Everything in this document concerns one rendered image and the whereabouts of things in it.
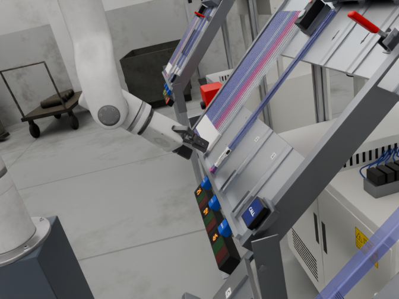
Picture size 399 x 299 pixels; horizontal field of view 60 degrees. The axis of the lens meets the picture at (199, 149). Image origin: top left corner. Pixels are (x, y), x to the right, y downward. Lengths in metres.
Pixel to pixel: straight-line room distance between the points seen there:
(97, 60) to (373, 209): 0.72
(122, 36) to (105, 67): 4.81
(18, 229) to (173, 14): 4.84
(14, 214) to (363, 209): 0.84
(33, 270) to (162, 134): 0.44
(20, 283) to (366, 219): 0.83
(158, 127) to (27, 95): 5.25
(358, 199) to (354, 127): 0.34
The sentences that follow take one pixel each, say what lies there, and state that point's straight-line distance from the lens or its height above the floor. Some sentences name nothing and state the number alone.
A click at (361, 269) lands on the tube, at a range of 0.36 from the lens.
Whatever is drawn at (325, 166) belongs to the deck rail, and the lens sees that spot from 0.66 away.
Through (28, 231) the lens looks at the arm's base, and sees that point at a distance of 0.97.
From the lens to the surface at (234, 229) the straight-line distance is 0.70.
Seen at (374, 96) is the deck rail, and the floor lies 0.95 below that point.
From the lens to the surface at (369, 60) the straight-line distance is 0.73.
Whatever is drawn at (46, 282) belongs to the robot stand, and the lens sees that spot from 0.96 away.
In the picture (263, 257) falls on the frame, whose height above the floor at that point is 0.72.
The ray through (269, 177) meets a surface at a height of 0.80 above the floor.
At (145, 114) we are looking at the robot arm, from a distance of 0.84.
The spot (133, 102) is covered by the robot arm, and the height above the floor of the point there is 0.97.
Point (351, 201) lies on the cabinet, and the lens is 0.96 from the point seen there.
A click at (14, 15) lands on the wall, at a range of 5.90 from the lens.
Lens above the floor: 1.16
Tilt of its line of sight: 23 degrees down
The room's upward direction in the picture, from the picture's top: 13 degrees counter-clockwise
